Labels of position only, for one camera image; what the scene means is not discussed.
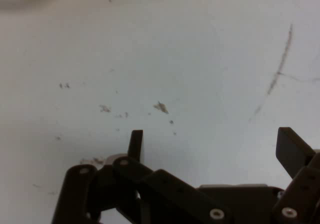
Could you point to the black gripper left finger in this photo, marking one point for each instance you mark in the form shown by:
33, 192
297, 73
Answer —
162, 189

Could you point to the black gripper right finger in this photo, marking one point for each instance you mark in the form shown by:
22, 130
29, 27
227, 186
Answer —
292, 151

